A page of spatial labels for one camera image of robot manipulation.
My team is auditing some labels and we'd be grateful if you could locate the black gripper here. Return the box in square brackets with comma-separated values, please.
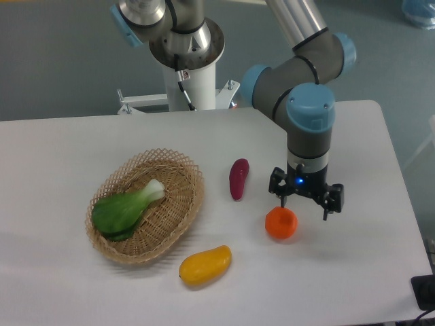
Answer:
[268, 165, 344, 221]

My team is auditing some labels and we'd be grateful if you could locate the orange fruit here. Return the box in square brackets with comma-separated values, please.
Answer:
[264, 206, 298, 240]

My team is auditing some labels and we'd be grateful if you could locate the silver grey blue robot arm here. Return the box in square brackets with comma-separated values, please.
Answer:
[110, 1, 356, 215]

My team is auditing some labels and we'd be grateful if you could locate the purple sweet potato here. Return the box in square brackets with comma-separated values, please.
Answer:
[229, 158, 249, 201]

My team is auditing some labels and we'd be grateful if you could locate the yellow mango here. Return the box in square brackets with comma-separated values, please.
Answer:
[179, 245, 232, 287]

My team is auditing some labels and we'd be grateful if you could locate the woven wicker basket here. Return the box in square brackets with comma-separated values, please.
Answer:
[84, 147, 206, 266]

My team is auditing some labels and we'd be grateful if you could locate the black device at table edge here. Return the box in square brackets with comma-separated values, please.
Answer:
[411, 274, 434, 310]

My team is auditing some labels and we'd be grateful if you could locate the green bok choy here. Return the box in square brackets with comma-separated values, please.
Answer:
[91, 179, 164, 242]

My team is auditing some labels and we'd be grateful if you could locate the blue plastic bag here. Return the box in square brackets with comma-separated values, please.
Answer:
[402, 0, 434, 30]

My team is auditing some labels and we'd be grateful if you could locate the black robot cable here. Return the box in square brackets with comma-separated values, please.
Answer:
[173, 53, 198, 111]

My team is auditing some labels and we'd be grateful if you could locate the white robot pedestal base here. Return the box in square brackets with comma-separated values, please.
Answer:
[118, 18, 240, 114]

